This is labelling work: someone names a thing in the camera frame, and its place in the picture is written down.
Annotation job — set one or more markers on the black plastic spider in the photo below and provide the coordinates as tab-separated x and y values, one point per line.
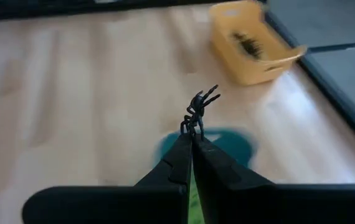
197	105
249	46

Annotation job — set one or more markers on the orange plastic bin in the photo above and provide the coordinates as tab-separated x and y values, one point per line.
227	59

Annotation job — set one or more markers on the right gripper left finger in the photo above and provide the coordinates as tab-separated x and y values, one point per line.
118	205

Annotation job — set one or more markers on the green plastic spider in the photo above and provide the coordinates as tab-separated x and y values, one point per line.
194	199

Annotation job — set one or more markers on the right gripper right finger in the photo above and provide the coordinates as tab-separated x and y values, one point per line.
258	205

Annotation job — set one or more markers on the teal plastic bin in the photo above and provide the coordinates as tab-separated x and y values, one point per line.
239	146

